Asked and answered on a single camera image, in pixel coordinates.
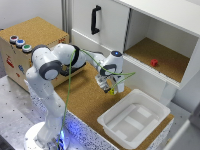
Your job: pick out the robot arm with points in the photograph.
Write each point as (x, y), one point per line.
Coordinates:
(45, 90)

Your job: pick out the white cabinet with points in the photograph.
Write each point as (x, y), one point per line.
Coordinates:
(160, 43)

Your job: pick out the red button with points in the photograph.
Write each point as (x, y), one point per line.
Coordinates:
(14, 39)

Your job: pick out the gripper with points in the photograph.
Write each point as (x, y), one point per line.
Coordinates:
(107, 81)

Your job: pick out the white sliding door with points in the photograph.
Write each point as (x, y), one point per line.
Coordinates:
(100, 20)

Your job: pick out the yellow block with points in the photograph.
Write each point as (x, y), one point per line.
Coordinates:
(113, 90)

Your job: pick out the white plastic box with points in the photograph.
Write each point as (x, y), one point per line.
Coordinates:
(134, 118)

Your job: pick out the wooden drawer box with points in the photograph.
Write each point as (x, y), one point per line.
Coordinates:
(28, 46)

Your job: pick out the pink block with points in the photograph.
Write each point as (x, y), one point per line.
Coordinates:
(154, 62)

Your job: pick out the green button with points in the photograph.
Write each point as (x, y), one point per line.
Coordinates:
(27, 48)

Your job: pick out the blue button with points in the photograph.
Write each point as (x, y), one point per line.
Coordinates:
(20, 42)

